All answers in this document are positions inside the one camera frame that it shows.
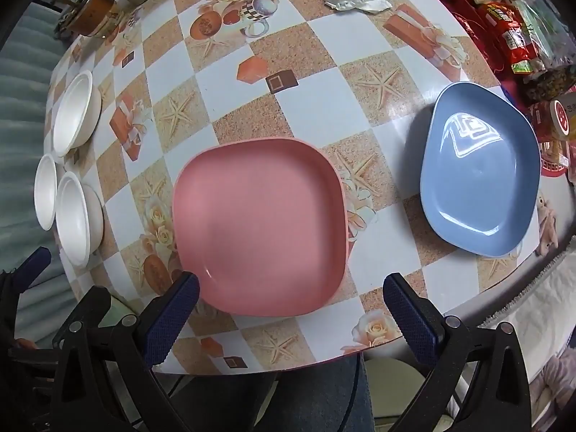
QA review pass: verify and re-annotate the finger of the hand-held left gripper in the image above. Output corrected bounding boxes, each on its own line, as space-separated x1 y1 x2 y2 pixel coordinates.
11 246 52 295

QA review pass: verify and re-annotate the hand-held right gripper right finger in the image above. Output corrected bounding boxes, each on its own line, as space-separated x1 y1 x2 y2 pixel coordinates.
382 272 534 432

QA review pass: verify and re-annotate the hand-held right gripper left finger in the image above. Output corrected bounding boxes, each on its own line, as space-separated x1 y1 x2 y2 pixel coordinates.
50 271 201 432

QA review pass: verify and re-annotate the pink square plate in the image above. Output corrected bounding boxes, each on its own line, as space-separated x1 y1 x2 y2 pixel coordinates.
171 137 349 318

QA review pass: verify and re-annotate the beige round stool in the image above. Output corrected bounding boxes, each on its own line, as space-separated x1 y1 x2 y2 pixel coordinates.
364 357 455 432

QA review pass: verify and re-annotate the small white paper bowl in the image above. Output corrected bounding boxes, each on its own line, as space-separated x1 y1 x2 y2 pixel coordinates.
34 154 59 231

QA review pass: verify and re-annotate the white quilt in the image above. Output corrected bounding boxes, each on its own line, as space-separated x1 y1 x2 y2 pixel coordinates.
477 234 576 379

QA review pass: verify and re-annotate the person's leg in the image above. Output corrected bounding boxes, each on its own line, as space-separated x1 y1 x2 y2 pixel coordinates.
166 353 374 432

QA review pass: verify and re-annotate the pink cloth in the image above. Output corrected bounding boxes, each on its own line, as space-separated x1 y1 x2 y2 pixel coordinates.
528 346 576 419

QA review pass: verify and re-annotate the blue square plate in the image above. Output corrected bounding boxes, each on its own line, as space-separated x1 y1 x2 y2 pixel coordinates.
419 82 541 258

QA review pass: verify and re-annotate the pale green curtain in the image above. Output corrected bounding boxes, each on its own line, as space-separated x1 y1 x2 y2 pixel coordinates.
0 2 86 338

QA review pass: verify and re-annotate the small plush bear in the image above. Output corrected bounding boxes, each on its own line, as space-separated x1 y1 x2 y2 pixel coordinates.
535 191 559 253

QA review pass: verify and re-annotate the checkered printed tablecloth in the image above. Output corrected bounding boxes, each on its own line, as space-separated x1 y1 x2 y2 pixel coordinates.
45 0 568 375

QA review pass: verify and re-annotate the jar with red lid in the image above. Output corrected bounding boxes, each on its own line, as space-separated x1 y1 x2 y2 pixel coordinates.
531 99 576 142

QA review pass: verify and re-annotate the glass jar with orange contents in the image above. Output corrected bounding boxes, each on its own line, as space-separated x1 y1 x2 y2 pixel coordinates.
58 0 118 37

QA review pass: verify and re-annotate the clear bag of nuts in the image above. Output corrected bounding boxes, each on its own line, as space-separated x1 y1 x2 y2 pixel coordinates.
522 65 576 104

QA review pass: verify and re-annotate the red plastic bag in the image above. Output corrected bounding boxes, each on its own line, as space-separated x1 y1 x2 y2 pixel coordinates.
414 0 518 100

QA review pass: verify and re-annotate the red snack packet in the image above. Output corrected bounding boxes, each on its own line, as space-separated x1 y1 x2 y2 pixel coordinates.
483 2 547 75

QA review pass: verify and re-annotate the green snack packet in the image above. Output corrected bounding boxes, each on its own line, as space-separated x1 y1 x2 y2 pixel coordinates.
513 0 576 68

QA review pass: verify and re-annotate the black cable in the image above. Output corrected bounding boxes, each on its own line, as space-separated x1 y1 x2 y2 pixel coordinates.
342 355 363 432

